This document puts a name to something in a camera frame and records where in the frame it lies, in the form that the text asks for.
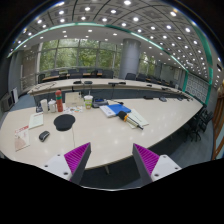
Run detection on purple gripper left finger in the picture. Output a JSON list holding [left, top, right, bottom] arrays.
[[43, 142, 92, 185]]

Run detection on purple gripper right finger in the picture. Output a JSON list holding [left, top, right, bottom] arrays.
[[131, 143, 182, 186]]

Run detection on black computer mouse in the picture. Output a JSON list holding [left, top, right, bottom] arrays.
[[39, 131, 50, 142]]

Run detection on black round mouse pad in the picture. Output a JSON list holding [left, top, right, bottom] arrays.
[[54, 114, 76, 131]]

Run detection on white paper sheets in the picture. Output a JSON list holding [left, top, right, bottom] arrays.
[[128, 109, 148, 128]]

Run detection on black and yellow tool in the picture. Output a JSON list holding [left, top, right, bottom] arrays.
[[118, 111, 128, 121]]

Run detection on black office chair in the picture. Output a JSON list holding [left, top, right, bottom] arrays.
[[186, 109, 213, 141]]

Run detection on white paper booklet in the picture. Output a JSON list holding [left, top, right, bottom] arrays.
[[29, 112, 44, 129]]

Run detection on white book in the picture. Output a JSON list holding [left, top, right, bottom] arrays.
[[100, 106, 116, 118]]

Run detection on blue folder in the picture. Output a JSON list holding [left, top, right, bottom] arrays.
[[109, 104, 130, 115]]

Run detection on black device on table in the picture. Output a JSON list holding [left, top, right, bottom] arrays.
[[92, 99, 108, 108]]

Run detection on beige cardboard box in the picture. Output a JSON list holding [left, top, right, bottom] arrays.
[[65, 92, 84, 107]]

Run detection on red and white booklet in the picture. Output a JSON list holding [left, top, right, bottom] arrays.
[[14, 126, 30, 151]]

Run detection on white lidded cup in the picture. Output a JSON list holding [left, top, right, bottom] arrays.
[[48, 99, 56, 113]]

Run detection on paper cup green lid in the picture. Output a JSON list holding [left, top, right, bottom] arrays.
[[84, 95, 93, 109]]

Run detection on red thermos bottle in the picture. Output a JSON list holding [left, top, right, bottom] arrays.
[[55, 90, 63, 112]]

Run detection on grey round pillar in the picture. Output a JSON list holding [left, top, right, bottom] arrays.
[[119, 38, 141, 79]]

